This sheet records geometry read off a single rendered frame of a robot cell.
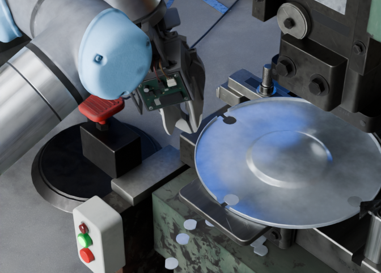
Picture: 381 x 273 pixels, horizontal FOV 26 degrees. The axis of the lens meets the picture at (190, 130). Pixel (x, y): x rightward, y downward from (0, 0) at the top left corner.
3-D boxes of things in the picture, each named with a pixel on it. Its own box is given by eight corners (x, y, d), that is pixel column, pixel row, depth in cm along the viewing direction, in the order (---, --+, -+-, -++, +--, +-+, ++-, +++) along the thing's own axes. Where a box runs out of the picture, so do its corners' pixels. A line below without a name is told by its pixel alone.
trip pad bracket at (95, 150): (121, 227, 151) (114, 148, 138) (88, 200, 156) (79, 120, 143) (145, 210, 154) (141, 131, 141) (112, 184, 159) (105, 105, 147)
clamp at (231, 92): (285, 140, 141) (290, 93, 134) (215, 96, 150) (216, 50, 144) (308, 124, 144) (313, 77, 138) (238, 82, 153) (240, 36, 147)
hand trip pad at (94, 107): (99, 152, 142) (96, 118, 137) (77, 135, 145) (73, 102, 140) (130, 133, 146) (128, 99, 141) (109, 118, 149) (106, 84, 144)
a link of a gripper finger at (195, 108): (193, 155, 106) (169, 102, 100) (193, 125, 110) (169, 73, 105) (216, 149, 105) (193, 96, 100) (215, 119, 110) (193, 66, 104)
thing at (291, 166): (155, 157, 127) (155, 153, 126) (280, 78, 142) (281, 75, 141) (299, 262, 111) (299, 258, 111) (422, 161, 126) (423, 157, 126)
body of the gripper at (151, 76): (139, 120, 100) (100, 42, 92) (141, 77, 106) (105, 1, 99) (199, 103, 98) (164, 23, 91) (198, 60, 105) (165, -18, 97)
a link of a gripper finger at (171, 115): (170, 161, 107) (145, 109, 101) (170, 131, 111) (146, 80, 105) (193, 155, 106) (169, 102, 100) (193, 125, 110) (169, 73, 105)
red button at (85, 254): (89, 266, 143) (88, 256, 141) (79, 257, 145) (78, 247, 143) (94, 263, 144) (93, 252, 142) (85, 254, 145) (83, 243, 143)
